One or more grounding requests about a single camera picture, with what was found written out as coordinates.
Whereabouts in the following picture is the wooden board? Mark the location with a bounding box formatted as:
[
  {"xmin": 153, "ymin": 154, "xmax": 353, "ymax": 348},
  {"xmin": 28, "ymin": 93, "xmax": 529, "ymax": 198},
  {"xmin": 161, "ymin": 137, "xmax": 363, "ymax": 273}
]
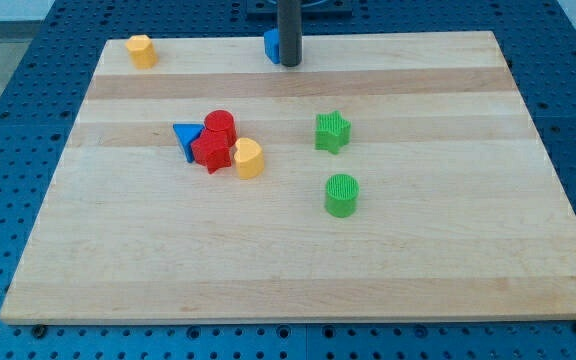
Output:
[{"xmin": 0, "ymin": 31, "xmax": 576, "ymax": 325}]

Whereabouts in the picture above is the yellow heart block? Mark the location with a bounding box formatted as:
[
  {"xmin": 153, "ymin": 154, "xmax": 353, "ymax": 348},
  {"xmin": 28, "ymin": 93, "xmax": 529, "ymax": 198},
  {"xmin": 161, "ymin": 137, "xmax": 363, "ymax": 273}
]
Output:
[{"xmin": 233, "ymin": 137, "xmax": 265, "ymax": 180}]

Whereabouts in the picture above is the green cylinder block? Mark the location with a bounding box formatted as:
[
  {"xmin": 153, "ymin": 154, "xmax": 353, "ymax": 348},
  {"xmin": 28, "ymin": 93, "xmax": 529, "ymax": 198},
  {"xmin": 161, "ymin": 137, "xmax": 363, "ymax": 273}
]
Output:
[{"xmin": 325, "ymin": 174, "xmax": 360, "ymax": 218}]

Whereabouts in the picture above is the green star block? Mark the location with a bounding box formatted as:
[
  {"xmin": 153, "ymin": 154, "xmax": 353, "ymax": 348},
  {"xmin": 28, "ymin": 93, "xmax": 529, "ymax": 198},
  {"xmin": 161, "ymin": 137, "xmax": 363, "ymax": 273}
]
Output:
[{"xmin": 315, "ymin": 110, "xmax": 351, "ymax": 154}]

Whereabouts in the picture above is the red star block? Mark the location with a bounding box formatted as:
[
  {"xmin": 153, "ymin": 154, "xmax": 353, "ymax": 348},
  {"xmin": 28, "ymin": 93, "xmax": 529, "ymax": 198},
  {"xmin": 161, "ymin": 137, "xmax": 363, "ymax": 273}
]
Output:
[{"xmin": 191, "ymin": 129, "xmax": 232, "ymax": 174}]

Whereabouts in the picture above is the red cylinder block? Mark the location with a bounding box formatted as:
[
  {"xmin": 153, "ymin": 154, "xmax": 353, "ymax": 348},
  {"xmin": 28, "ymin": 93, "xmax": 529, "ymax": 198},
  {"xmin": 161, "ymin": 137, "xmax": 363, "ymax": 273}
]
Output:
[{"xmin": 204, "ymin": 109, "xmax": 237, "ymax": 147}]

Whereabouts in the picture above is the blue triangle block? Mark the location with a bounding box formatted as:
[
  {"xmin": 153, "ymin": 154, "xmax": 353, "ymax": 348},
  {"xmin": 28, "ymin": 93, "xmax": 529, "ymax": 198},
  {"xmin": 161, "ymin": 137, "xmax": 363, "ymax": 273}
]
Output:
[{"xmin": 172, "ymin": 123, "xmax": 204, "ymax": 163}]

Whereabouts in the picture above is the blue cube block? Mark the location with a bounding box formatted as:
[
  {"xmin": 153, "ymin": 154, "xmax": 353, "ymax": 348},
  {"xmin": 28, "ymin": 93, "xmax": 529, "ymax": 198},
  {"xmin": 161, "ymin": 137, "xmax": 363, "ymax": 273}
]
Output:
[{"xmin": 263, "ymin": 28, "xmax": 280, "ymax": 64}]

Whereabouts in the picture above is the yellow hexagon block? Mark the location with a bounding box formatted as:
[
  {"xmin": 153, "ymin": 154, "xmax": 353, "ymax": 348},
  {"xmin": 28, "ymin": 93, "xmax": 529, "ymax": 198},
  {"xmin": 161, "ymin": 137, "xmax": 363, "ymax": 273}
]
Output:
[{"xmin": 125, "ymin": 34, "xmax": 158, "ymax": 70}]

